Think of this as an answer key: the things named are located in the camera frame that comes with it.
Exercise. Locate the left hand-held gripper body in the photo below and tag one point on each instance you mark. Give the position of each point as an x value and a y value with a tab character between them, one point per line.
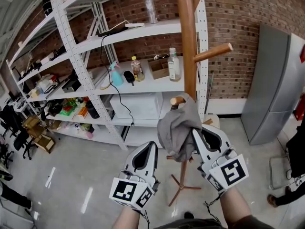
128	190

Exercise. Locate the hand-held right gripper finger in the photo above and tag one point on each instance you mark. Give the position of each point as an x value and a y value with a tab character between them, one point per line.
201	147
224	139

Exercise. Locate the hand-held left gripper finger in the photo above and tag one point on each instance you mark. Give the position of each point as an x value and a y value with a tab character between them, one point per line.
154	159
140	159

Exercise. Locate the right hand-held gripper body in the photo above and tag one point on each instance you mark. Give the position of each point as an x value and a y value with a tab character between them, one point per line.
233	170

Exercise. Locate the grey cloth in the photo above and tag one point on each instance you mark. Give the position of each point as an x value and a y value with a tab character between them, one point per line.
176	128

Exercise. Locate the wooden coat stand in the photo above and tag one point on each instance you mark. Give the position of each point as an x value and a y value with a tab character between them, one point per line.
188	56

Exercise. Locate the person's left forearm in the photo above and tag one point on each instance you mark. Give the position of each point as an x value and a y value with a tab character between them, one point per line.
128	219

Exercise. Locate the person's right forearm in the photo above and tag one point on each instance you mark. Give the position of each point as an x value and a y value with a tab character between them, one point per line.
236	206

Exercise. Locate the white microwave oven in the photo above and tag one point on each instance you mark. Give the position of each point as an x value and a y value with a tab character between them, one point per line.
135	106

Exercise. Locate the pink packet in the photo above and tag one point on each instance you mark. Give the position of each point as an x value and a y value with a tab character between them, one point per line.
89	135

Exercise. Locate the person's shirt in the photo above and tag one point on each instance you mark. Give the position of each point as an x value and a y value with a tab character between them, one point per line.
202	224

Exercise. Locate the person's black shoe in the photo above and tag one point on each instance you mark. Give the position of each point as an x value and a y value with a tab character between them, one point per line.
189	215

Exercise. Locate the black insulated jar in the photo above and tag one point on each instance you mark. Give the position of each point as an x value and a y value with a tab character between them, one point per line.
93	110

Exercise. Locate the white metal shelving unit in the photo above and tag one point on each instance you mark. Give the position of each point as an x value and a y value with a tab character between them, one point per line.
143	86
59	95

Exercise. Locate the orange box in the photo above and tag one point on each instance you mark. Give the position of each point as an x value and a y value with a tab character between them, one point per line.
82	112

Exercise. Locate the grey refrigerator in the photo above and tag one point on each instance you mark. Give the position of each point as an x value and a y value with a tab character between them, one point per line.
269	80

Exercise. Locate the red box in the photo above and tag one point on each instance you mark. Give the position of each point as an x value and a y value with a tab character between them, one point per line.
300	110

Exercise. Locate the clear bottle with white cap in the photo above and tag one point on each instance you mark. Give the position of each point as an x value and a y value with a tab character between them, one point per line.
174	65

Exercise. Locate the teal spray bottle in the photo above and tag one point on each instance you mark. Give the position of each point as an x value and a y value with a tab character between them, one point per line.
116	76

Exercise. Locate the open cardboard box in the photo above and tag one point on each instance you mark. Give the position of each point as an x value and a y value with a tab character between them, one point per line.
158	70

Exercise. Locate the yellow-capped drink bottle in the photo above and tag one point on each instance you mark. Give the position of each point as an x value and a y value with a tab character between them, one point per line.
137	70

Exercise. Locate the green packets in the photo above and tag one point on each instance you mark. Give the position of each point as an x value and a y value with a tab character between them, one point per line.
68	108

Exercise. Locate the sunglasses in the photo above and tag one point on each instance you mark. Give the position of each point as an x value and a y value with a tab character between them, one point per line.
162	56

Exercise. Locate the black and silver device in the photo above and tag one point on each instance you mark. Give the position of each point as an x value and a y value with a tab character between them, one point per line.
71	86

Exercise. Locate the black office chair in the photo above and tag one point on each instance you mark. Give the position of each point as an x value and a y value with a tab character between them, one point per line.
23	142
7	120

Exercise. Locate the red sticker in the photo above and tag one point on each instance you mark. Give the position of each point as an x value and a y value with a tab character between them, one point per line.
302	54

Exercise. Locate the black power strip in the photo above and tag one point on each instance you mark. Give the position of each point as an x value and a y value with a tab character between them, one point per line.
112	32

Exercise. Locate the white power strip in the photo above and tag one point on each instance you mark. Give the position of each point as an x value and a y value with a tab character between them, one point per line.
134	25

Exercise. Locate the clear plastic bottle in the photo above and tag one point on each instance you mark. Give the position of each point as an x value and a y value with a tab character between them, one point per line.
151	9

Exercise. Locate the black cylinder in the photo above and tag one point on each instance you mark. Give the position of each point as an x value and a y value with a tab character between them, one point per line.
47	6

